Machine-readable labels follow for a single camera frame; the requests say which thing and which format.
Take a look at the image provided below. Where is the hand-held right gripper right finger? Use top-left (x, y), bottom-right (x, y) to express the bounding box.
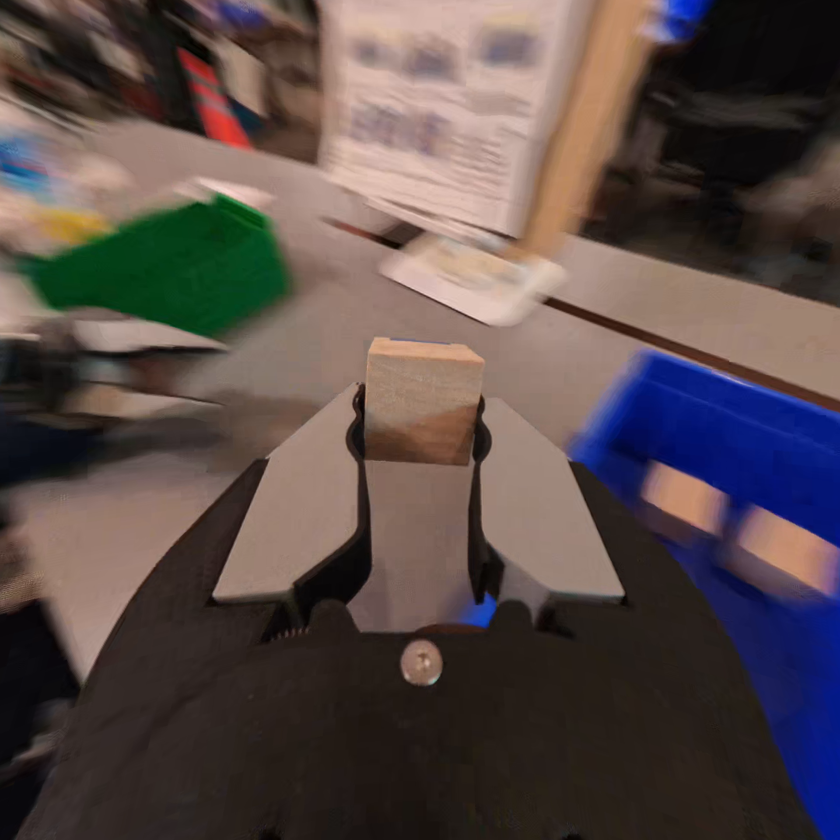
top-left (469, 395), bottom-right (626, 605)

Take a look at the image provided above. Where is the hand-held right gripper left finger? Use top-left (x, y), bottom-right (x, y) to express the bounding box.
top-left (212, 382), bottom-right (374, 605)

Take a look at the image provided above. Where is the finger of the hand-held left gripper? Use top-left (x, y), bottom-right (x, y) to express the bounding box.
top-left (72, 318), bottom-right (229, 355)
top-left (66, 381), bottom-right (227, 424)

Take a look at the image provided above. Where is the green plastic bin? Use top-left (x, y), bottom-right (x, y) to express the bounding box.
top-left (23, 193), bottom-right (291, 339)

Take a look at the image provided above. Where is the blue plastic bin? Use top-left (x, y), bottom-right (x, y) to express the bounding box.
top-left (567, 348), bottom-right (840, 840)

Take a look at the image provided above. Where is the yellow container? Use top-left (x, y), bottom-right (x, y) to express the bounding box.
top-left (33, 209), bottom-right (111, 249)

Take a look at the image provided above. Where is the orange striped traffic cone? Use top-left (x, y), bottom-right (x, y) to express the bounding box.
top-left (176, 46), bottom-right (256, 151)

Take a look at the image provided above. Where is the instruction sheet on stand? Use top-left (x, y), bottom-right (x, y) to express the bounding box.
top-left (318, 0), bottom-right (651, 327)

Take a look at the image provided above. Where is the printed instruction sheet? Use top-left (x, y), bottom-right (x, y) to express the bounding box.
top-left (319, 0), bottom-right (585, 238)

